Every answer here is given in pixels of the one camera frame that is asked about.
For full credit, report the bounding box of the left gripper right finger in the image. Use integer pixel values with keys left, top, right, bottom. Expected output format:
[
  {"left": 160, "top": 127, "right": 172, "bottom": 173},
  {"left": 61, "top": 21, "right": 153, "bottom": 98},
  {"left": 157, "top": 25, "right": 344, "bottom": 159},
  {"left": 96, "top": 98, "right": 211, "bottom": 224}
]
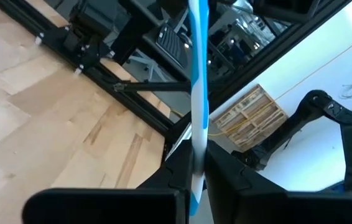
[{"left": 204, "top": 139, "right": 352, "bottom": 224}]

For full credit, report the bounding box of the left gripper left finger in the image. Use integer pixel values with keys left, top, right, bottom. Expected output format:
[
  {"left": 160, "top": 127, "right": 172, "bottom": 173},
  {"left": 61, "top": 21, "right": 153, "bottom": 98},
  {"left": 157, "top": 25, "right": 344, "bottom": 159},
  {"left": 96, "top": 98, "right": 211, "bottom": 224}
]
[{"left": 21, "top": 139, "right": 195, "bottom": 224}]

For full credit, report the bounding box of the blue and white toothbrush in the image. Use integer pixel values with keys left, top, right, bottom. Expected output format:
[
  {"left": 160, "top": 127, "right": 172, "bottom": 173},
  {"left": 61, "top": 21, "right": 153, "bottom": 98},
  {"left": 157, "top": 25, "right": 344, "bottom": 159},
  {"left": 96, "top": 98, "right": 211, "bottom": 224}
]
[{"left": 187, "top": 0, "right": 210, "bottom": 217}]

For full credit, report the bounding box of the wooden pallet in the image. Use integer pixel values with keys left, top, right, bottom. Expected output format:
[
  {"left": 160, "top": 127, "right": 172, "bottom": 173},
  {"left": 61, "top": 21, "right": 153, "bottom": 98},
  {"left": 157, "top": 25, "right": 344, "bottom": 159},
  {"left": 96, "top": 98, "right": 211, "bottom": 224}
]
[{"left": 213, "top": 83, "right": 289, "bottom": 151}]

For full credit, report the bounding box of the black desk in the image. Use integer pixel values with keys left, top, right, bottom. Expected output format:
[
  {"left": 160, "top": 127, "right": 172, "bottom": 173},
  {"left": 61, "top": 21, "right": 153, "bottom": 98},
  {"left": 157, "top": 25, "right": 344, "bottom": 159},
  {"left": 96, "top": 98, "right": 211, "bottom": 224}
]
[{"left": 110, "top": 0, "right": 195, "bottom": 82}]

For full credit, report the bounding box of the black keyboard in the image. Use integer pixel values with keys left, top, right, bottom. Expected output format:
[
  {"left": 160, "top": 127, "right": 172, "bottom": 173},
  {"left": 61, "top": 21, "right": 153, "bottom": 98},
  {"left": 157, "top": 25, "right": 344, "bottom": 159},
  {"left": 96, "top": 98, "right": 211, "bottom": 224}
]
[{"left": 156, "top": 23, "right": 190, "bottom": 70}]

